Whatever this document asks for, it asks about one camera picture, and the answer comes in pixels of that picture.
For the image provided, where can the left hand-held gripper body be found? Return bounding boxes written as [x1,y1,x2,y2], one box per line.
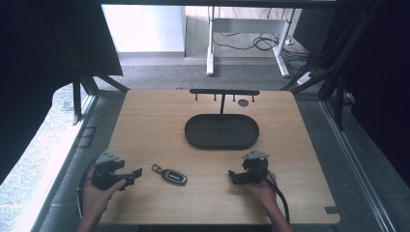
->
[91,149,128,191]

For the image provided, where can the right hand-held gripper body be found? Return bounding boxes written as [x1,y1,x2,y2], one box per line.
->
[238,149,271,186]

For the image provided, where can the black car key fob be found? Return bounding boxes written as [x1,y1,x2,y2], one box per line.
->
[151,163,189,187]

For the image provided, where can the black key rack with tray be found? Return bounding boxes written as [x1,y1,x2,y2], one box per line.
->
[184,88,261,151]

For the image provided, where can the person's left hand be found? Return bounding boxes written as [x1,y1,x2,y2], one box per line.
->
[81,178,128,221]

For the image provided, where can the person's right hand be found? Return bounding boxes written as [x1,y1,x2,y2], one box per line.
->
[247,172,278,209]

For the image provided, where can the white power strip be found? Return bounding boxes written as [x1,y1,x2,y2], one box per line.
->
[295,71,315,87]

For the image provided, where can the black curtain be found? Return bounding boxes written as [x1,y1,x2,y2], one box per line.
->
[291,0,410,179]
[0,0,124,186]

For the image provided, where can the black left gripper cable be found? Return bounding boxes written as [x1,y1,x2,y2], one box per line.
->
[76,157,98,218]

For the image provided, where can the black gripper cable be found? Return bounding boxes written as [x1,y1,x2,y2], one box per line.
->
[76,157,98,218]
[249,166,291,224]

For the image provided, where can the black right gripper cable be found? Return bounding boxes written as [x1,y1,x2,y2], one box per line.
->
[249,166,291,224]

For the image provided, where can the black metal frame stand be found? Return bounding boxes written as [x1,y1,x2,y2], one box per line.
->
[279,3,381,131]
[66,47,131,126]

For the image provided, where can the black cables on floor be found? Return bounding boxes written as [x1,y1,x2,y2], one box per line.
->
[213,31,311,62]

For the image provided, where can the white desk frame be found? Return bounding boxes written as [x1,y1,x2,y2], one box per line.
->
[206,5,297,78]

